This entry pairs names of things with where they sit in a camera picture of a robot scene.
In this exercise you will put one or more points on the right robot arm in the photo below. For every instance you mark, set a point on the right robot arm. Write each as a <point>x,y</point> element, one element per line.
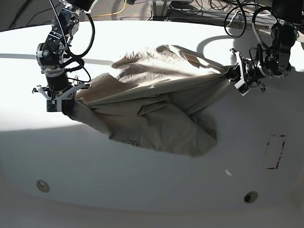
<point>55,57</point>

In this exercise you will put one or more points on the aluminium frame with cables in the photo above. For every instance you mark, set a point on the aluminium frame with cables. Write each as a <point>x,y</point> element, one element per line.
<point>231,14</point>

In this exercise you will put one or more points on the left round table grommet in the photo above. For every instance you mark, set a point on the left round table grommet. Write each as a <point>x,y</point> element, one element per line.
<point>42,186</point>

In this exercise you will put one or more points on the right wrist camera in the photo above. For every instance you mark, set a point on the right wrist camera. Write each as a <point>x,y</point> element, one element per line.
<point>54,106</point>

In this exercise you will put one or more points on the red tape rectangle marking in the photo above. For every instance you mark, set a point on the red tape rectangle marking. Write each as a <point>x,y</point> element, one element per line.
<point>274,150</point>

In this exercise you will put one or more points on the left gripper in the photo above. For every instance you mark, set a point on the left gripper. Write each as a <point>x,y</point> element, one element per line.
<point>252,72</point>

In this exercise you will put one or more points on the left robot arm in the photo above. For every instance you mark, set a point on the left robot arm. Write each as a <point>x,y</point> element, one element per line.
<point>273,60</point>

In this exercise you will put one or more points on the right round table grommet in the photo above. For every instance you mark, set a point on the right round table grommet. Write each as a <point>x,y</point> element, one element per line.
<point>250,197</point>

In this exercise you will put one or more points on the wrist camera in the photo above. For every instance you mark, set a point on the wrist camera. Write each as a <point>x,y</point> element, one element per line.
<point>54,106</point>
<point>244,89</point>

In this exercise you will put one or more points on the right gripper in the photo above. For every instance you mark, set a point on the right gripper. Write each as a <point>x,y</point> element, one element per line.
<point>57,84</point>

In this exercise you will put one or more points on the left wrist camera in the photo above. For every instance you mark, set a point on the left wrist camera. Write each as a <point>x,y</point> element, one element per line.
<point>244,89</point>

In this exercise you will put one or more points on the round table grommet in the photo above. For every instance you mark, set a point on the round table grommet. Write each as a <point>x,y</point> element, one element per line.
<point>250,197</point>
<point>42,186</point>

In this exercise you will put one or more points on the beige t-shirt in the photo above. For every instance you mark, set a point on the beige t-shirt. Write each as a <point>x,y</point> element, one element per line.
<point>154,98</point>

